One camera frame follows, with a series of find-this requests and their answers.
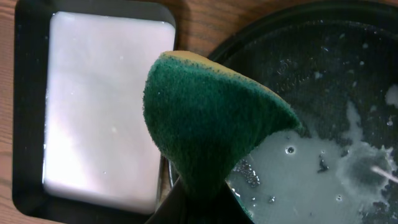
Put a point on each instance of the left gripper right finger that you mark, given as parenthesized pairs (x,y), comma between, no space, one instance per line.
(227,208)

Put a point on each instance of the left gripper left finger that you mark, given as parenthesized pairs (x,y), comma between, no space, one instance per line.
(173,209)

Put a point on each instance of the green yellow sponge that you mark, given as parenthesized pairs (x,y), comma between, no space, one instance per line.
(205,117)

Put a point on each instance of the black rectangular sponge tray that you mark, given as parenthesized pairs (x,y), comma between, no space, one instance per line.
(81,152)

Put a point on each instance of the round black tray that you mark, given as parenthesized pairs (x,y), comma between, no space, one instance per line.
(335,63)

